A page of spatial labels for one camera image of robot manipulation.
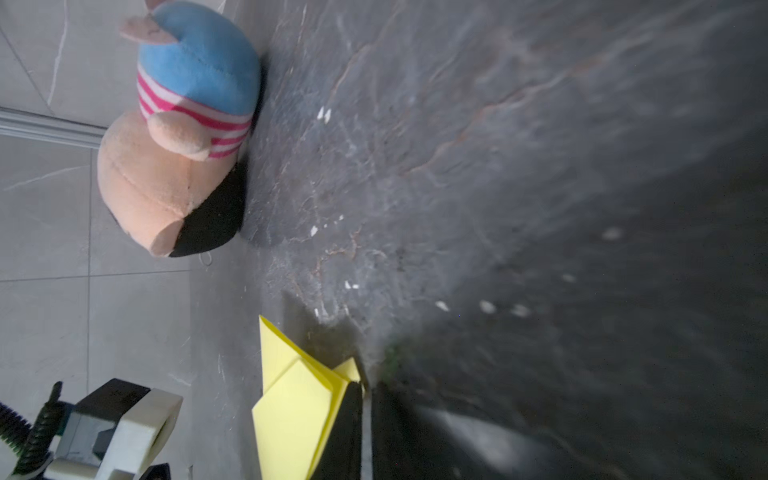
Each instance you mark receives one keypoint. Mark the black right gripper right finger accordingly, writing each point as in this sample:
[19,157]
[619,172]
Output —
[405,445]

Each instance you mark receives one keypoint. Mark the yellow square paper sheet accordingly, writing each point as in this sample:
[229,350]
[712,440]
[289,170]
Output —
[291,419]

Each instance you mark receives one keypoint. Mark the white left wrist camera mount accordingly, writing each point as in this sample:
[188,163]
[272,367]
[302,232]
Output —
[126,432]

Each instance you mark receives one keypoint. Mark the plush doll toy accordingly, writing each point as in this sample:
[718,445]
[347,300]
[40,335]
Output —
[168,168]

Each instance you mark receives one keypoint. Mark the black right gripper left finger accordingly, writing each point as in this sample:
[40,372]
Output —
[340,455]

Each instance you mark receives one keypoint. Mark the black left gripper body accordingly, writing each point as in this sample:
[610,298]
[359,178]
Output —
[99,414]

